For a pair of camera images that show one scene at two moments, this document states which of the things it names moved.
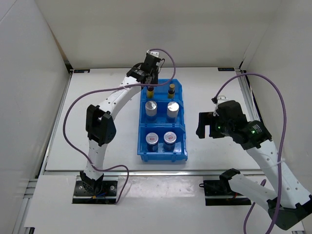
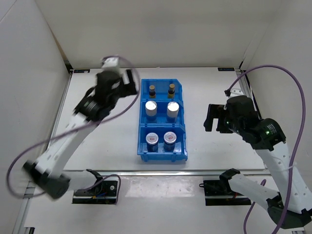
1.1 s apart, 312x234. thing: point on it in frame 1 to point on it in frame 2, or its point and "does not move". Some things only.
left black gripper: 155,81 to 128,88
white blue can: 151,107 does not move
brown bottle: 171,91 does not move
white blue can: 172,111 does not move
